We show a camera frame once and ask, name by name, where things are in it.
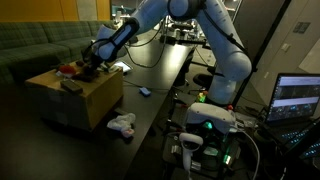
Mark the black equipment green lights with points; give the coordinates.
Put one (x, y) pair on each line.
(213, 153)

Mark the small red knob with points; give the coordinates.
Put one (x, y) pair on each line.
(230, 107)

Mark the white wall outlet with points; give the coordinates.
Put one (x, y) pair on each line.
(286, 47)

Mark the cluttered background workbench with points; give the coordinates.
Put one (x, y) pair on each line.
(181, 38)

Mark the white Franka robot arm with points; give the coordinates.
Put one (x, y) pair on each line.
(230, 63)

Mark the green plaid couch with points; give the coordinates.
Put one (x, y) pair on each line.
(40, 43)

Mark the white wall board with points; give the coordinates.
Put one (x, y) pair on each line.
(311, 60)

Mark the dark wall switch plate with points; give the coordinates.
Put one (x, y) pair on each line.
(302, 27)

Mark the blue sponge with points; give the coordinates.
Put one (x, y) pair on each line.
(144, 92)

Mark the red plush vegetable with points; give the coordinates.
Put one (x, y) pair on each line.
(67, 69)

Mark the white VR headset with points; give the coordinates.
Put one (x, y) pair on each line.
(208, 115)

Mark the tablet with lit screen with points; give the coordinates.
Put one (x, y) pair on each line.
(125, 66)

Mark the black slanted stand pole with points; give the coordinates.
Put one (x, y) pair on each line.
(263, 50)

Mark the dark grey flat block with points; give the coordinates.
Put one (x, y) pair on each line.
(71, 86)

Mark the brown plush animal toy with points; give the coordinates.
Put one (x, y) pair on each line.
(79, 77)

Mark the open black laptop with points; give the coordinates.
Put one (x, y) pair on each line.
(293, 96)

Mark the white VR controller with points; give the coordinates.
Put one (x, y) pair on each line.
(190, 146)

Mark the crumpled white cloth red spot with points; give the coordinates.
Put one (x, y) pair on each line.
(121, 123)

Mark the large cardboard box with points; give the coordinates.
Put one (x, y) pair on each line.
(83, 110)

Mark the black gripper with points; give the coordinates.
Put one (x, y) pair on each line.
(95, 62)

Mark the small green yellow toy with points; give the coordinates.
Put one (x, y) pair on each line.
(202, 97)

